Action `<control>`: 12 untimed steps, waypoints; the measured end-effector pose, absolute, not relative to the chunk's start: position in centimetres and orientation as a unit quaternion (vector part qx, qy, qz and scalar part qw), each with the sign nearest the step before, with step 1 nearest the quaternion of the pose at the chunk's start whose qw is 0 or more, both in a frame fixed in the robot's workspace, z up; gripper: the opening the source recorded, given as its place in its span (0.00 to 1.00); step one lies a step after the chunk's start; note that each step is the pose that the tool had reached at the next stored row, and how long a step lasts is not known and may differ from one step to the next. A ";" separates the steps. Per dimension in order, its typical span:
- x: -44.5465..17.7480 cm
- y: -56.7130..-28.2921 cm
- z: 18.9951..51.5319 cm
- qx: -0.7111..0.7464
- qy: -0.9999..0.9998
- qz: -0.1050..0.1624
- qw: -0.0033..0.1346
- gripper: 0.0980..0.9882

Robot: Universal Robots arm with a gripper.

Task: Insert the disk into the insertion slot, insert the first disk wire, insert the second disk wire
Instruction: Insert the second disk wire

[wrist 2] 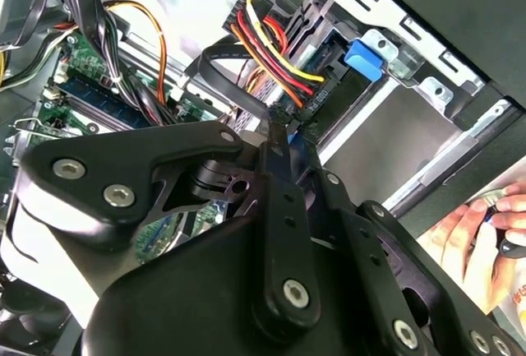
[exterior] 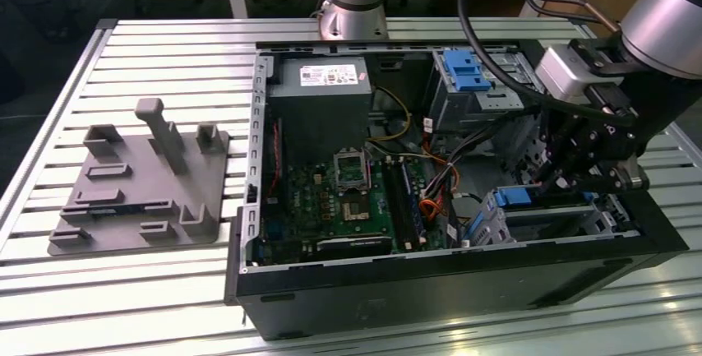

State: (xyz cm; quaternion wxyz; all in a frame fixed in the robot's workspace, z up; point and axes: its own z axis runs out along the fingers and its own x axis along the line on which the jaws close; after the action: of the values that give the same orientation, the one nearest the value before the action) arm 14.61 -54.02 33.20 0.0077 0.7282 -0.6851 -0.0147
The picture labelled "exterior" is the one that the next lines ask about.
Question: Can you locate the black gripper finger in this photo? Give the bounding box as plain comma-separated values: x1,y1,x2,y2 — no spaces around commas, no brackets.
530,109,600,196
574,155,652,196

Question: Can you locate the hard disk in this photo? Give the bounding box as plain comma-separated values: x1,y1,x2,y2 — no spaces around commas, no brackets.
491,186,600,210

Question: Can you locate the metal disk bay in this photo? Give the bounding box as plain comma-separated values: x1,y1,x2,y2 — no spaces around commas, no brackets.
467,187,642,247

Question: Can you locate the black RAM slot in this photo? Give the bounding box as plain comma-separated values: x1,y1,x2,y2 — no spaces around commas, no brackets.
397,158,428,247
381,157,411,252

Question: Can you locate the metal drive cage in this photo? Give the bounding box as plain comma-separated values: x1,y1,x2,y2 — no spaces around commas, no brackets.
428,49,552,127

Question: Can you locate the blue plastic drive carrier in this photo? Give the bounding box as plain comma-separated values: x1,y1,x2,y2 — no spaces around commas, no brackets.
442,49,492,94

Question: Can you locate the CPU socket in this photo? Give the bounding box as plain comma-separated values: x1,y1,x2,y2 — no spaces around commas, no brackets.
332,148,375,192

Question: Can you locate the black PC case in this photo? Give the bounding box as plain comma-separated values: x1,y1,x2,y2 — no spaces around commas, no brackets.
223,38,691,341

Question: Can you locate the square gold chip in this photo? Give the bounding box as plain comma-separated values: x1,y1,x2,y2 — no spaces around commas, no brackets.
341,199,372,222

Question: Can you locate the black graphics card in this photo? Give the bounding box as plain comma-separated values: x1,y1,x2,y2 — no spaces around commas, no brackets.
307,234,395,257

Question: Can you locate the black power supply unit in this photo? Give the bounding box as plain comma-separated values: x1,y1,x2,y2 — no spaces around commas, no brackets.
267,56,375,154

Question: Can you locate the green motherboard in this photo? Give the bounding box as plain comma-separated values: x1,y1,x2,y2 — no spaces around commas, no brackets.
260,141,458,259

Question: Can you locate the grey plastic parts rack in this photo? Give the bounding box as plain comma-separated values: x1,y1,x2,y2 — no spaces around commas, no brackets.
46,98,231,257

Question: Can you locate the perforated metal bracket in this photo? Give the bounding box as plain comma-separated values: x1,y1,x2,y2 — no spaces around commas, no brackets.
507,113,551,187

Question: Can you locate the black sleeved wire bundle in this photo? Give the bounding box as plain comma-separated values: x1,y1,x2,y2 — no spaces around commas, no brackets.
436,109,547,166

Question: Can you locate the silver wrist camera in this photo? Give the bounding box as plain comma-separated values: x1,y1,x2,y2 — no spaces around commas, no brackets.
532,39,640,101

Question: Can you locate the orange wire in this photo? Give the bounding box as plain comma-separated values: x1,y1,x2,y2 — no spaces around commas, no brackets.
418,161,460,225

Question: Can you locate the yellow wire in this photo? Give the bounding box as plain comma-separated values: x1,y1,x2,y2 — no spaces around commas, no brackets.
367,86,414,143

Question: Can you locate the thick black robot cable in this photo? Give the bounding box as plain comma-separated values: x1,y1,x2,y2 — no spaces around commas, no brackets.
456,0,640,123

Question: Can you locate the red wire along case edge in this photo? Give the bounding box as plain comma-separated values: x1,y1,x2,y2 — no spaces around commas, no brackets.
267,119,284,206

